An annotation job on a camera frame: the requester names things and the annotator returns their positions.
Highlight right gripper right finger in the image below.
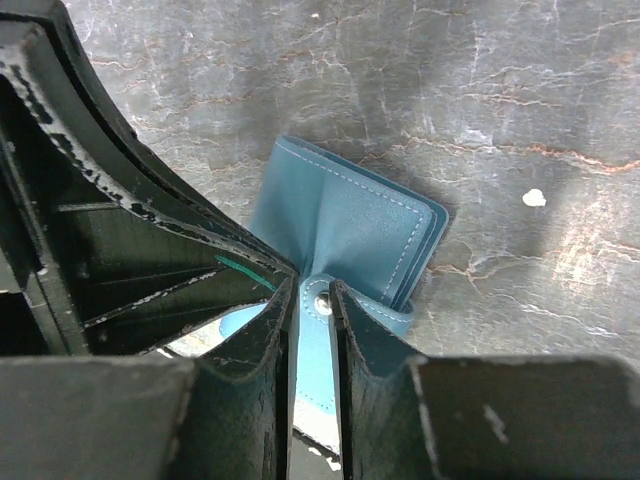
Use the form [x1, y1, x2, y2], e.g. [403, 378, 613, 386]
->
[329, 281, 639, 479]

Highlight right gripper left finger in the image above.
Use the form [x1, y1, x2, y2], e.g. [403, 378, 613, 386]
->
[1, 278, 295, 479]

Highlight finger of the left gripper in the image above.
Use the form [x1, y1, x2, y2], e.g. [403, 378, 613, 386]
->
[1, 1, 268, 250]
[1, 19, 293, 356]

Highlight teal leather card holder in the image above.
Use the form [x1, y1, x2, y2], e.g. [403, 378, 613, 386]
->
[249, 135, 449, 414]

